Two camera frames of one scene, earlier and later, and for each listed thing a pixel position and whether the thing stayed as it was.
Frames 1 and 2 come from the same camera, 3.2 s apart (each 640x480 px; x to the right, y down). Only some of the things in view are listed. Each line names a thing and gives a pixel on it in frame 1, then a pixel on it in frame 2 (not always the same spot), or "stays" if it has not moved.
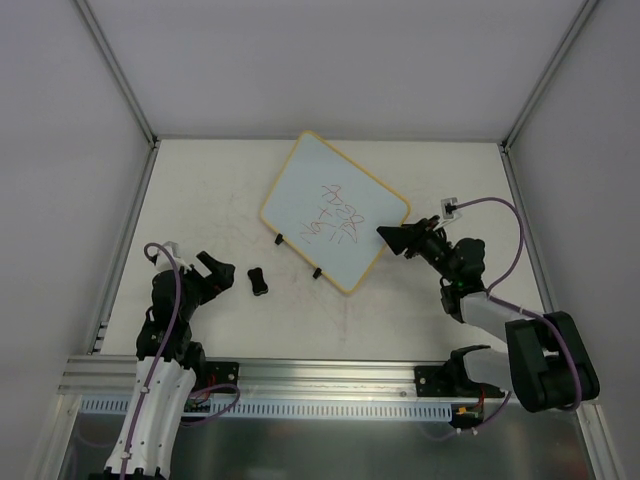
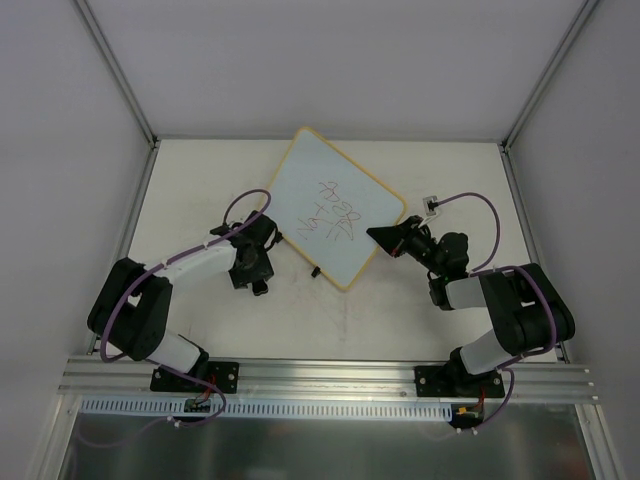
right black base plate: x=442 y=381 stays
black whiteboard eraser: x=259 y=285 stays
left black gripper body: x=201 y=279 → x=267 y=232
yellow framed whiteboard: x=331 y=211 stays
